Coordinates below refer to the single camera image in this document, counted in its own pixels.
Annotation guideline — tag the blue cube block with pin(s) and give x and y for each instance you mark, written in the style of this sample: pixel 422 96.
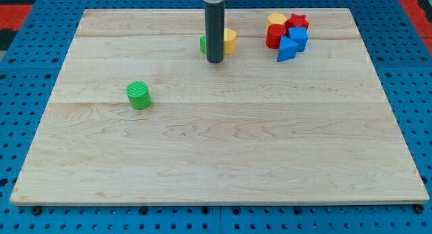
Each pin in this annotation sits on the blue cube block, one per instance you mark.
pixel 300 36

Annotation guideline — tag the green cylinder block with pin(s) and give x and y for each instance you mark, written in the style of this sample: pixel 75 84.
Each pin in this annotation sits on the green cylinder block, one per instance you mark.
pixel 138 95

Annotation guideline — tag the wooden board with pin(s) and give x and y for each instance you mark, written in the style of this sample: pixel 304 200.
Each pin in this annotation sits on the wooden board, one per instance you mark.
pixel 249 131

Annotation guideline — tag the yellow heart block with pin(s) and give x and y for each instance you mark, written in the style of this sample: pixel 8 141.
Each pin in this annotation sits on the yellow heart block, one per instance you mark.
pixel 230 41

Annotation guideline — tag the blue triangle block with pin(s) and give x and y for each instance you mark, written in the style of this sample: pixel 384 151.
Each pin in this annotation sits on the blue triangle block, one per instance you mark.
pixel 287 49

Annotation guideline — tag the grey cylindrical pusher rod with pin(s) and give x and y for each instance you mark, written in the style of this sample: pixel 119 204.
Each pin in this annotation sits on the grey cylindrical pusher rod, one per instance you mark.
pixel 214 28

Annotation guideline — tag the red star block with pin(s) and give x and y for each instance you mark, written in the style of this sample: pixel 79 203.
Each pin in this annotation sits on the red star block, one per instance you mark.
pixel 297 21

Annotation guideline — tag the red cylinder block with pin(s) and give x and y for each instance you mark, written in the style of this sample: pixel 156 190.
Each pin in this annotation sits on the red cylinder block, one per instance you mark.
pixel 274 34

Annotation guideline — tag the yellow hexagon block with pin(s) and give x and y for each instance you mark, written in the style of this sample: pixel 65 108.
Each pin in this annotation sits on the yellow hexagon block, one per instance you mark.
pixel 276 18

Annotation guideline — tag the green star block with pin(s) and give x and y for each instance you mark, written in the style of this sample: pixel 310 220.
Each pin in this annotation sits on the green star block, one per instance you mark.
pixel 203 44

